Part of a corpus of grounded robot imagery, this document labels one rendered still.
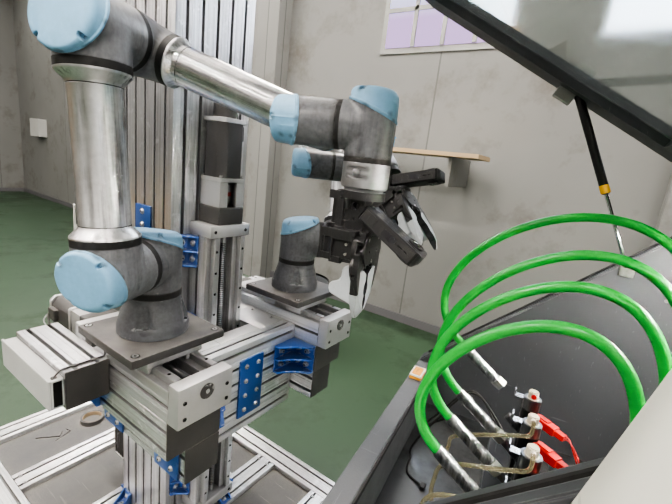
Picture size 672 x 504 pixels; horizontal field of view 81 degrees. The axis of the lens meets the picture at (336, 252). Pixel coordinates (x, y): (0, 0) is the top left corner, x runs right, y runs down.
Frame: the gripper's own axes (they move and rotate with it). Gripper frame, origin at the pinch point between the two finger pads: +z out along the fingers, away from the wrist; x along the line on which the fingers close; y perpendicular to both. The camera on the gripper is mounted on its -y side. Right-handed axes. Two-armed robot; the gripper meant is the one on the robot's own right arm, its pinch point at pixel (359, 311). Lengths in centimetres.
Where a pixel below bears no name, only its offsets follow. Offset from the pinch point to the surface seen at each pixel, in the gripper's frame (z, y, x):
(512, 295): -10.0, -22.4, 4.8
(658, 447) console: -8.4, -32.7, 28.4
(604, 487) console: -2.7, -31.3, 26.2
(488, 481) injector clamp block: 23.3, -25.0, -2.9
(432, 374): 0.1, -15.6, 12.8
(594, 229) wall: 2, -66, -281
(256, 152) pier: -24, 265, -305
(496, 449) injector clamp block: 23.3, -25.4, -11.9
